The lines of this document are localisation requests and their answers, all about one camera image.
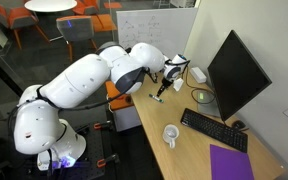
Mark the round white table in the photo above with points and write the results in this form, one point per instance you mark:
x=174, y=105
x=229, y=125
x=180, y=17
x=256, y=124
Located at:
x=50, y=5

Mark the orange and grey cabinet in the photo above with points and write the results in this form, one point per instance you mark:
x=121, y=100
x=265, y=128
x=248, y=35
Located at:
x=119, y=98

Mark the black computer mouse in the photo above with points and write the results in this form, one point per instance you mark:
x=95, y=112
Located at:
x=238, y=124

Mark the black computer keyboard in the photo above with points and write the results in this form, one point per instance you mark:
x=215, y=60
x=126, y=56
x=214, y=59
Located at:
x=214, y=128

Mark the green sticky note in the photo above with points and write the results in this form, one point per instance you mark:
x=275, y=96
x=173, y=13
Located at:
x=201, y=96

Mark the green whiteboard marker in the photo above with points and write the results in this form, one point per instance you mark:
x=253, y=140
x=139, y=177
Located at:
x=155, y=98

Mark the white ceramic mug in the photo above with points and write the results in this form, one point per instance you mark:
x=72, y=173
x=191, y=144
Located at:
x=170, y=134

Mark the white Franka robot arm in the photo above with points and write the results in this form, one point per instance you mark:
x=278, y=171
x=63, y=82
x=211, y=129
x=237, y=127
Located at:
x=84, y=76

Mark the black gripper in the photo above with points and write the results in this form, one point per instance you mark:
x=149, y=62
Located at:
x=168, y=82

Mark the white rectangular box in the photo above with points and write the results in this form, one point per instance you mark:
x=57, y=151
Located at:
x=198, y=75

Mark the grey chair with orange legs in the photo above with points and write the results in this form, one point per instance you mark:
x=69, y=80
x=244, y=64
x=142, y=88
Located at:
x=74, y=29

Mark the purple paper sheet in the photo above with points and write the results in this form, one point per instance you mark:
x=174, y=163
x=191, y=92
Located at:
x=230, y=163

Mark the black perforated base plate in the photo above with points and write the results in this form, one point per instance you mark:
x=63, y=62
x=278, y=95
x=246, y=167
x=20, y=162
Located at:
x=92, y=146

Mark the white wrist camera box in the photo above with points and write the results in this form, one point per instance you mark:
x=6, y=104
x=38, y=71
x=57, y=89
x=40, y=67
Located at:
x=178, y=84

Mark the black computer monitor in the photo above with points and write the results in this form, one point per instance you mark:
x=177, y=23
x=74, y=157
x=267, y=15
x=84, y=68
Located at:
x=237, y=76

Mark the whiteboard with drawings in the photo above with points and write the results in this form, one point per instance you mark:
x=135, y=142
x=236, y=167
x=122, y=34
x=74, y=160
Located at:
x=157, y=30

